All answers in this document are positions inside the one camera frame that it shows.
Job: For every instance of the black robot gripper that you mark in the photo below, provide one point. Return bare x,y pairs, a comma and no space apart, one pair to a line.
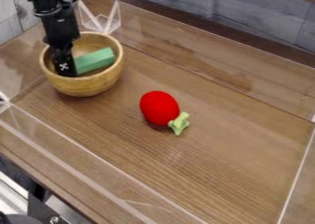
61,32

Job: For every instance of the green rectangular block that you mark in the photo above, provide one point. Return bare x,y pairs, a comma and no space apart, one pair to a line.
95,60

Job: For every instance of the light wooden bowl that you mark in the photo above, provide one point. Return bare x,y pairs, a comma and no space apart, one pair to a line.
96,81

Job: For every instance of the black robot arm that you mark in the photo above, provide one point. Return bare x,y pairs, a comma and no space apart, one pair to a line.
43,0

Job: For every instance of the red plush strawberry toy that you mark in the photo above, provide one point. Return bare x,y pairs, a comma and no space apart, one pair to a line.
162,111

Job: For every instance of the clear acrylic corner bracket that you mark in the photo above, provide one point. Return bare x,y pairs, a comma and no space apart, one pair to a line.
103,24

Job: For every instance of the clear acrylic enclosure wall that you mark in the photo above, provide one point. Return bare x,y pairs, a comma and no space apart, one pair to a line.
239,167

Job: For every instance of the black metal table bracket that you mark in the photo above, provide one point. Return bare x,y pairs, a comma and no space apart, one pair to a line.
37,210

